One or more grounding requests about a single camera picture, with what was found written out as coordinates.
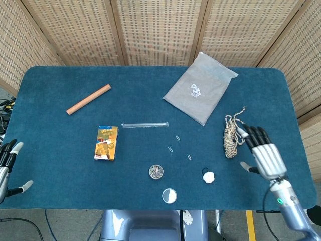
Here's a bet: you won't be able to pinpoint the black cable bundle yellow connectors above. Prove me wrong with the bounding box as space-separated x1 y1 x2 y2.
0 97 16 134

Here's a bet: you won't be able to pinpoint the yellow floor tape strip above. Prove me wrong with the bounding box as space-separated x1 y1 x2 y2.
245 210 256 241

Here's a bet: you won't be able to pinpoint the beige speckled rope bundle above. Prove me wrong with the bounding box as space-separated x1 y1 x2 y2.
223 106 250 159

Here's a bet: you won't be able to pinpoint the woven bamboo screen panel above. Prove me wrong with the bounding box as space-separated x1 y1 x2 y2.
0 0 65 97
110 0 209 67
21 0 128 67
255 0 321 181
194 0 308 68

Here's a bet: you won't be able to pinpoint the blue-grey robot torso base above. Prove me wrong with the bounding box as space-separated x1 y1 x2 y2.
99 209 209 241

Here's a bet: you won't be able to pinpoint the round wooden dowel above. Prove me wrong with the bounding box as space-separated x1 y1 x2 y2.
66 84 111 116

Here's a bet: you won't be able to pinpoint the white flower hair tie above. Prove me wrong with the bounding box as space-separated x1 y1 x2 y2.
201 167 217 184

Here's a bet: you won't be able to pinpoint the blue table cloth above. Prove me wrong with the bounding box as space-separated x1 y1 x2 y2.
0 65 318 211

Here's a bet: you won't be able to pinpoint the blue floor cable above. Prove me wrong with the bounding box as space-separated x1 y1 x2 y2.
44 209 104 241

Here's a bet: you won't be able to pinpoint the round container of paper clips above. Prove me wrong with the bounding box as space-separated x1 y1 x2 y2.
148 164 165 180

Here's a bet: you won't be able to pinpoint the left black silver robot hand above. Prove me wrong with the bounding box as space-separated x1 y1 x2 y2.
0 139 34 204

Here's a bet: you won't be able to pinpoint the white perforated plate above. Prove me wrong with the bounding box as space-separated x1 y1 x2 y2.
184 210 194 226

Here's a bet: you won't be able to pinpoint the clear glass test tube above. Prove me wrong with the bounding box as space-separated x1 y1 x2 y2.
121 121 170 129

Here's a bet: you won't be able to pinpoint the grey plastic bag package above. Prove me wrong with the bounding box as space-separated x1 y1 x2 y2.
162 51 239 127

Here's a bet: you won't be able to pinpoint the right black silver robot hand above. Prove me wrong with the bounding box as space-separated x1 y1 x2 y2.
237 125 288 180

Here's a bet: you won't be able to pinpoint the silver metal table leg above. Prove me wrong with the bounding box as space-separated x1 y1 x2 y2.
214 210 223 233

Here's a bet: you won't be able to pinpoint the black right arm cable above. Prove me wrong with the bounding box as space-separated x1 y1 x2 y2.
262 177 289 241

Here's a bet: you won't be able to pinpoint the orange printed carton box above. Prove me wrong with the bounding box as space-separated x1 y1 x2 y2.
94 125 119 161

